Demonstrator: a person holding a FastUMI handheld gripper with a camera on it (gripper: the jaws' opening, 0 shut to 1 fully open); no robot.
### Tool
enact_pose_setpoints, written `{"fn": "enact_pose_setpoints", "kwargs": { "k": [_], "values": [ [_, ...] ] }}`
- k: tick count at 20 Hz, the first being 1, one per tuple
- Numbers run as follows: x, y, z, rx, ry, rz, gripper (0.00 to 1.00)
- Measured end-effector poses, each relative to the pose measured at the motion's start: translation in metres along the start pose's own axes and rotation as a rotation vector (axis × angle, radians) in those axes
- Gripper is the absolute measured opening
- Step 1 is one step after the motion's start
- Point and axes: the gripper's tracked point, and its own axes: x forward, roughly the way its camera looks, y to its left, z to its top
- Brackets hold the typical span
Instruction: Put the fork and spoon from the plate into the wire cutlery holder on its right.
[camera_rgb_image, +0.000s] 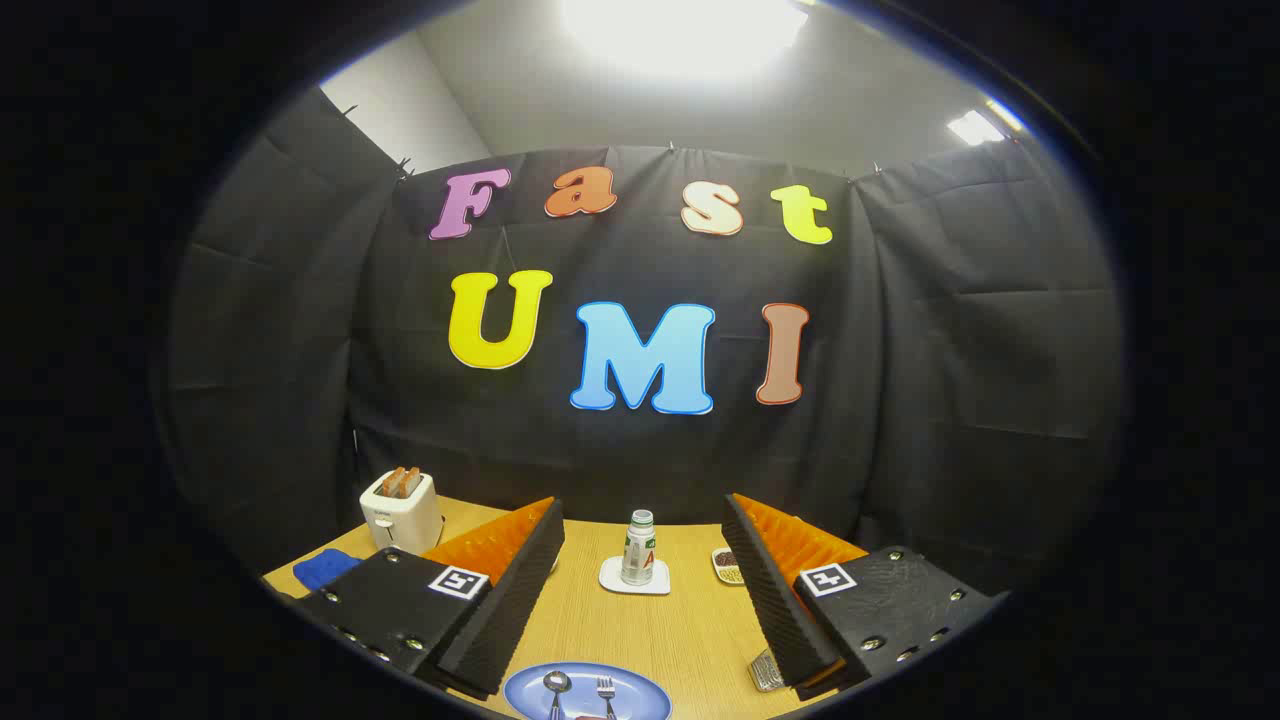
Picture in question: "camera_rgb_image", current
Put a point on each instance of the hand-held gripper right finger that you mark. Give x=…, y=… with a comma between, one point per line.
x=775, y=600

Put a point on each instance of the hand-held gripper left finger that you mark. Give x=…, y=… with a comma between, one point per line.
x=500, y=620

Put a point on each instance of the white divided snack dish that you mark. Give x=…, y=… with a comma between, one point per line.
x=726, y=568

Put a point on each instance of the white square coaster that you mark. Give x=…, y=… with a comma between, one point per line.
x=610, y=580

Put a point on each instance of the white toaster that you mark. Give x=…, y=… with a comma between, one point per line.
x=400, y=522

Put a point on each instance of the clear drink bottle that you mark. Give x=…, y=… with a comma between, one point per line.
x=637, y=550

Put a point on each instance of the blue plate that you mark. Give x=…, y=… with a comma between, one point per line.
x=640, y=695

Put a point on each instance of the toast slice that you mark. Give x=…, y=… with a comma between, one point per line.
x=411, y=480
x=392, y=482

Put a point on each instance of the blue cloth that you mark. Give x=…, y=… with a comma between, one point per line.
x=325, y=570

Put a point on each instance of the small ceiling light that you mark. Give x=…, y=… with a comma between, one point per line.
x=975, y=127

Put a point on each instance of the large ceiling light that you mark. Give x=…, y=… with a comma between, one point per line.
x=680, y=30

